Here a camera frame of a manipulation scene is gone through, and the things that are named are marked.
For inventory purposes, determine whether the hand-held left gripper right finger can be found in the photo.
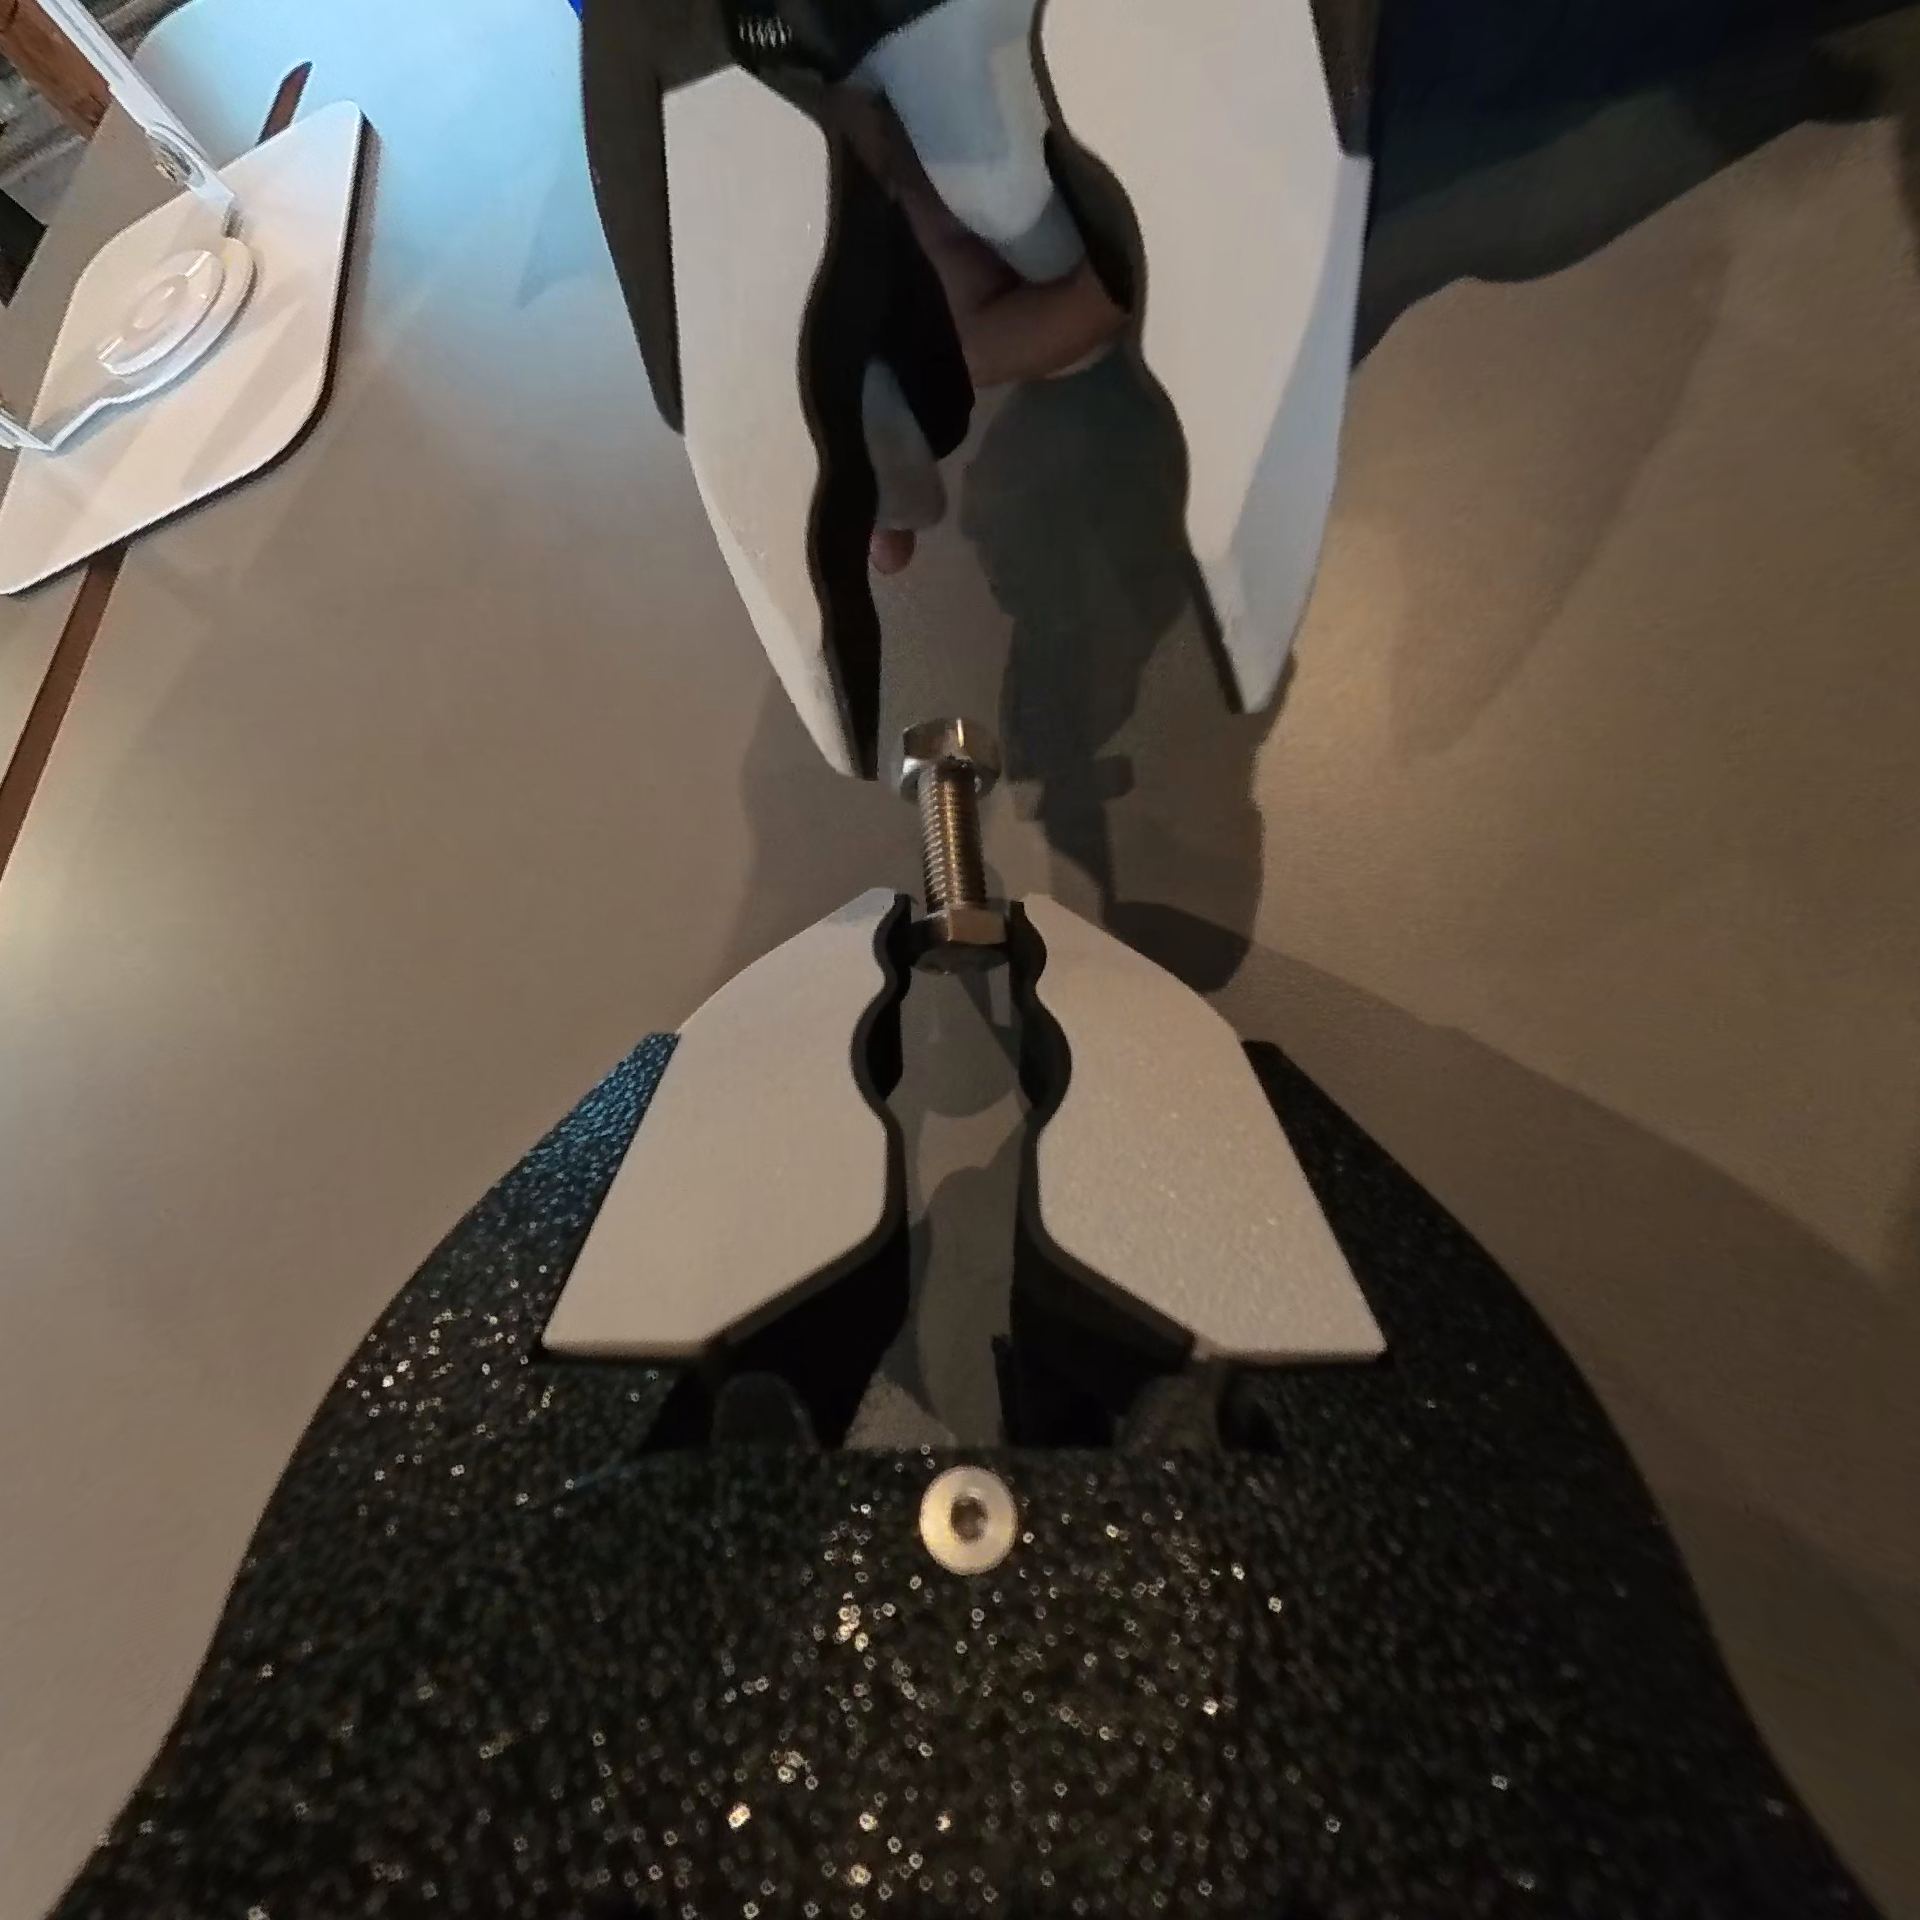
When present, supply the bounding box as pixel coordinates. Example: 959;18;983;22
1016;891;1390;1370

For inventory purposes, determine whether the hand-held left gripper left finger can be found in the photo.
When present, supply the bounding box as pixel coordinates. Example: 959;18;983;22
540;884;916;1366

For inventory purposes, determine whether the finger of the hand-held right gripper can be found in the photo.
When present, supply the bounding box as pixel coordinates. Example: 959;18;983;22
656;67;887;782
1040;0;1374;714

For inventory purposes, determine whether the steel hex bolt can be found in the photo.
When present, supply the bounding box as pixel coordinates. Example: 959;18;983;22
896;719;1004;918

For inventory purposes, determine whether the blue plastic bin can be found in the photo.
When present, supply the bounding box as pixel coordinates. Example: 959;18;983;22
1358;0;1920;366

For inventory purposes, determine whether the person's right hand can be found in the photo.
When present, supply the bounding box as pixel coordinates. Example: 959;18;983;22
871;264;1127;577

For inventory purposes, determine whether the clear acrylic stand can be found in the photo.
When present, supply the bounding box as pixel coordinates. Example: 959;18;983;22
0;0;255;454

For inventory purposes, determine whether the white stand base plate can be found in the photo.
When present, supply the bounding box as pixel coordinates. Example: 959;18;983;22
0;103;368;598

